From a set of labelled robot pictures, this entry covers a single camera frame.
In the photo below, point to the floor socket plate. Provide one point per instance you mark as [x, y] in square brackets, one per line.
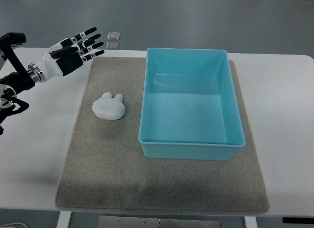
[113, 36]
[112, 45]

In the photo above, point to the upper floor socket plate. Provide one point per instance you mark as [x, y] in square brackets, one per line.
[113, 36]

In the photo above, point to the white table leg right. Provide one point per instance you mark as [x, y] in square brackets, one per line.
[250, 222]

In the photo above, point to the lower floor socket plate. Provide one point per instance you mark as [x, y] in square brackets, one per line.
[112, 45]

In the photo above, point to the white table leg left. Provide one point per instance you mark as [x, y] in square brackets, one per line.
[64, 219]

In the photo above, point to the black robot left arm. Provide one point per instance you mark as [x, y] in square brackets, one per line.
[17, 81]

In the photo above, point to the white table leg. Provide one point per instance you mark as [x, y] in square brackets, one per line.
[250, 222]
[64, 219]

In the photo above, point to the grey felt mat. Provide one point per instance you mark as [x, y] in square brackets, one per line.
[106, 171]

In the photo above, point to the white bunny toy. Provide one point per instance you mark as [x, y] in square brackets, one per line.
[108, 107]

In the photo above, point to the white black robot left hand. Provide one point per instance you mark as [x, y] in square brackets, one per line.
[66, 56]

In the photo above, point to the blue plastic box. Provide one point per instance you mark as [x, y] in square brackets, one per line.
[189, 108]

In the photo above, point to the metal table base plate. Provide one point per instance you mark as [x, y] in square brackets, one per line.
[137, 222]

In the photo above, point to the black table control panel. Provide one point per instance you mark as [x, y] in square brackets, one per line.
[298, 220]

